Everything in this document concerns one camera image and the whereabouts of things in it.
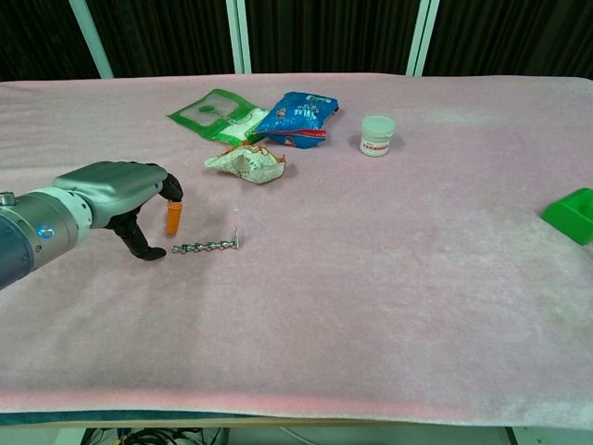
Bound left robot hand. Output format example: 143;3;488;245
53;160;184;261

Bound green snack bag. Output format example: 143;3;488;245
166;87;270;143

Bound crumpled white orange wrapper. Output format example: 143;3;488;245
204;142;288;185

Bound black pleated curtain panel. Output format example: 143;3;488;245
424;0;593;80
85;0;235;78
244;0;421;75
0;0;102;83

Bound blue snack bag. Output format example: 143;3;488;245
253;91;340;150

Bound pink table cloth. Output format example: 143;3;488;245
0;72;593;430

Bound white plastic jar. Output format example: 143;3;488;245
359;115;397;158

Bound green toy brick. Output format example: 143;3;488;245
540;187;593;246

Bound white partition post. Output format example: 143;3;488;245
406;0;440;77
69;0;115;79
225;0;253;74

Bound black floor cable bundle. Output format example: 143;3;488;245
85;426;228;445

